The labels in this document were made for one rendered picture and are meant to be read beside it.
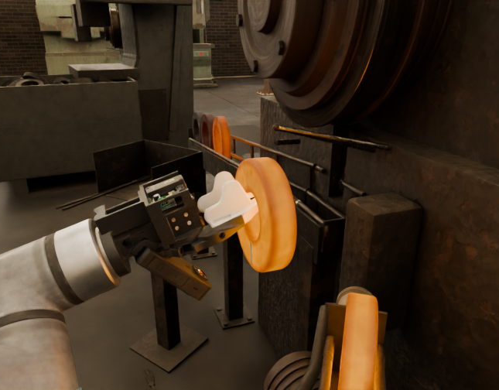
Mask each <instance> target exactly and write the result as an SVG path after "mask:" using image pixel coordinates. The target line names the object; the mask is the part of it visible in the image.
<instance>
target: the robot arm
mask: <svg viewBox="0 0 499 390"><path fill-rule="evenodd" d="M170 177H171V179H168V180H165V179H167V178H170ZM162 180H165V181H163V182H161V183H158V182H159V181H162ZM154 183H157V184H156V185H153V186H152V184H154ZM138 195H139V197H136V198H134V199H131V200H128V201H126V202H124V203H122V204H119V205H116V206H114V207H111V208H108V209H107V208H106V206H105V205H103V206H100V207H97V208H95V209H94V212H95V214H96V216H95V217H94V220H93V219H87V220H85V221H82V222H80V223H78V224H75V225H72V226H70V227H67V228H64V229H63V230H60V231H57V232H55V233H53V234H50V235H47V236H46V237H43V238H40V239H38V240H35V241H32V242H30V243H28V244H26V245H23V246H20V247H18V248H15V249H12V250H11V251H7V252H5V253H3V254H0V390H81V388H79V386H78V382H77V375H76V371H75V367H74V362H73V355H72V351H71V347H70V340H69V336H68V332H67V325H66V322H65V316H64V313H63V312H64V311H65V310H68V309H69V308H72V307H74V306H76V305H79V304H81V303H84V302H86V301H87V300H89V299H92V298H94V297H96V296H99V295H100V294H103V293H105V292H108V291H110V290H112V289H115V288H117V287H119V286H120V282H121V277H122V276H124V275H127V274H128V273H131V271H132V270H131V266H130V262H129V260H128V258H130V257H132V256H133V257H134V256H135V262H136V263H137V264H138V265H140V266H141V267H143V268H145V269H147V270H149V271H150V272H152V273H153V274H155V275H157V276H158V277H160V278H161V279H164V280H165V281H167V282H168V283H170V284H172V285H173V286H175V287H176V288H178V289H180V290H182V291H183V292H185V294H187V295H188V296H191V297H193V298H195V299H197V300H199V301H201V300H202V298H204V297H205V295H206V294H207V293H208V292H209V291H210V289H211V286H210V283H209V282H208V277H207V274H206V273H205V272H204V271H203V270H202V269H200V268H199V267H197V266H195V265H192V264H190V263H189V262H188V261H186V260H184V259H183V258H181V257H182V256H185V255H190V254H193V253H194V252H195V253H197V252H199V251H201V250H203V249H205V248H209V247H211V246H214V245H217V244H219V243H221V242H222V241H224V240H226V239H227V238H229V237H230V236H231V235H233V234H234V233H235V232H237V231H238V230H240V229H241V228H243V227H244V225H245V224H246V223H247V222H248V221H250V220H251V219H252V218H253V217H254V216H255V214H256V213H257V212H258V205H257V202H256V199H255V197H254V195H253V194H252V193H246V192H245V191H244V189H243V187H242V186H241V184H240V183H239V182H238V181H237V180H235V179H234V177H233V176H232V175H231V174H230V173H229V172H225V171H224V172H220V173H218V174H217V175H216V176H215V180H214V188H213V190H212V191H211V192H210V193H208V194H206V195H204V196H202V197H201V198H200V199H199V200H198V202H197V203H196V201H195V198H194V197H193V196H191V194H190V192H189V189H188V188H187V185H186V183H185V182H184V179H183V177H182V176H181V175H179V173H178V171H175V172H173V173H170V174H168V175H165V176H162V177H160V178H158V179H156V180H153V181H150V182H148V183H144V184H142V185H140V191H138ZM204 221H206V222H207V223H208V225H207V226H205V223H204Z"/></svg>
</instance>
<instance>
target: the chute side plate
mask: <svg viewBox="0 0 499 390"><path fill-rule="evenodd" d="M188 147H189V149H194V150H198V151H202V152H203V168H204V169H205V170H206V171H207V172H209V173H210V174H211V175H213V176H214V177H215V176H216V175H217V174H218V173H220V172H224V171H225V172H229V173H230V174H231V175H232V176H233V177H234V179H235V177H236V172H237V170H238V168H237V167H235V166H233V165H231V164H230V163H228V162H226V161H225V160H223V159H221V158H220V157H218V156H216V155H214V154H213V153H211V152H209V151H207V150H206V149H204V148H202V147H200V146H198V145H197V144H195V143H194V142H191V141H190V140H188ZM295 208H296V222H297V236H296V244H297V245H298V246H299V247H300V236H302V237H303V238H304V239H305V240H306V241H307V242H308V243H309V244H310V245H311V246H312V247H313V248H314V251H313V262H314V263H315V264H316V265H318V264H319V263H320V242H321V231H322V227H321V226H320V225H318V224H317V223H316V222H315V221H314V220H313V219H312V218H311V217H309V216H308V215H307V214H306V213H304V212H303V211H302V210H301V209H299V208H298V207H297V206H296V205H295Z"/></svg>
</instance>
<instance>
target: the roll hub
mask: <svg viewBox="0 0 499 390"><path fill-rule="evenodd" d="M323 2H324V0H238V14H242V18H243V22H242V26H239V29H240V34H241V42H242V46H243V50H244V54H245V57H246V59H247V62H248V64H249V66H250V67H251V60H257V61H258V71H257V72H254V73H255V74H256V75H257V76H258V77H260V78H262V79H273V78H289V77H292V76H294V75H295V74H297V73H298V72H299V71H300V70H301V69H302V67H303V66H304V64H305V63H306V61H307V60H308V58H309V55H310V54H311V51H312V49H313V46H314V43H315V41H316V37H317V34H318V31H319V27H320V21H321V17H322V12H323ZM276 40H282V41H283V45H284V50H283V54H282V55H275V49H274V46H275V41H276Z"/></svg>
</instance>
